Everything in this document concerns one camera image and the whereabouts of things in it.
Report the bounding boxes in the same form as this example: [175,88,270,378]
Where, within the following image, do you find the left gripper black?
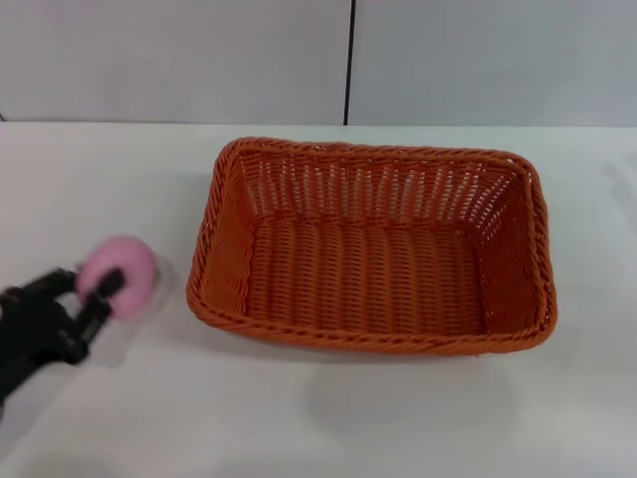
[0,267,126,405]

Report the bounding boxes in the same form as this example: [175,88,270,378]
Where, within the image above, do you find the pink ball toy fruit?
[77,234,160,323]

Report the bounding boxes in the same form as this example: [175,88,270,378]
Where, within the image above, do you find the orange woven plastic basket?
[186,136,559,359]

